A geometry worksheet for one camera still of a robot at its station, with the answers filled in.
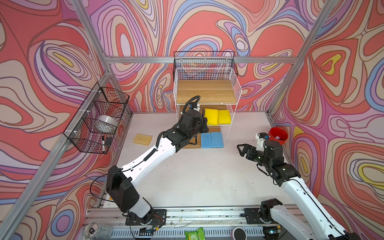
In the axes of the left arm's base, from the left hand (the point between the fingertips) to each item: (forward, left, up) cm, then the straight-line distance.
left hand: (209, 119), depth 75 cm
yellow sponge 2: (+3, -2, 0) cm, 4 cm away
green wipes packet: (-46, +6, -29) cm, 54 cm away
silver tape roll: (-4, +51, +2) cm, 51 cm away
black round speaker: (-45, -12, -26) cm, 54 cm away
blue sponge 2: (+7, 0, -28) cm, 29 cm away
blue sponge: (+6, -8, -28) cm, 30 cm away
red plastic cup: (+5, -45, -20) cm, 50 cm away
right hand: (-10, -19, -14) cm, 25 cm away
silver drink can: (-45, +48, -17) cm, 68 cm away
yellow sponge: (+4, -8, -3) cm, 10 cm away
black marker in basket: (-11, +53, -6) cm, 54 cm away
